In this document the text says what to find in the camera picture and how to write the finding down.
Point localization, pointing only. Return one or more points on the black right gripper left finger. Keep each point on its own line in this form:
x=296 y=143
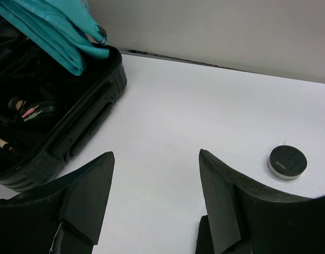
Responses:
x=62 y=216

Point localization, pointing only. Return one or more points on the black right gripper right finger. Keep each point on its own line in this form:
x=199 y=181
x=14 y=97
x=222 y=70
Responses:
x=246 y=216

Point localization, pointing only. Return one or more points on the black hard-shell suitcase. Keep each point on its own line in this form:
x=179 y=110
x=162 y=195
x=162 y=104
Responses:
x=47 y=114

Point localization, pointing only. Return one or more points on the turquoise shorts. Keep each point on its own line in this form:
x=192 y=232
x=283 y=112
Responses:
x=63 y=29

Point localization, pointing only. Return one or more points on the round black white tin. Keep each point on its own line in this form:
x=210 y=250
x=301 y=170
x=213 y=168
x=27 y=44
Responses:
x=287 y=162

